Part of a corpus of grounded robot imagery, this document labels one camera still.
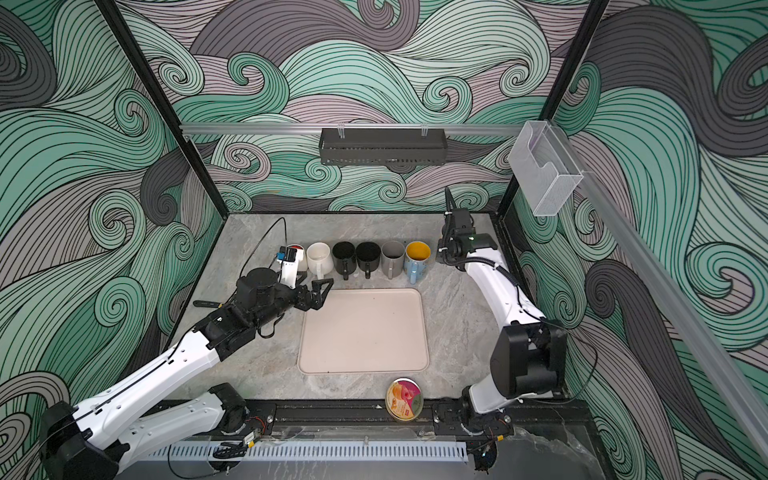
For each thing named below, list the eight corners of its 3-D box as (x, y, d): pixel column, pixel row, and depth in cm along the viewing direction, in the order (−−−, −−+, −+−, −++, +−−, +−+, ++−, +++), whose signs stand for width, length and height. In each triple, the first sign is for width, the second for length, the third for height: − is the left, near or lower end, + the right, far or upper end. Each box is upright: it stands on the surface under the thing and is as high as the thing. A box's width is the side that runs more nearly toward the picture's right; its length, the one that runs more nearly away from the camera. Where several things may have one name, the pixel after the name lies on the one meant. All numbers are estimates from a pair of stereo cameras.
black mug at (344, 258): (333, 282, 102) (330, 266, 95) (336, 256, 109) (333, 240, 102) (355, 282, 102) (353, 266, 95) (357, 256, 109) (355, 240, 102)
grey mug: (381, 286, 101) (382, 267, 92) (381, 260, 108) (381, 240, 99) (403, 286, 101) (406, 267, 92) (401, 260, 108) (404, 240, 99)
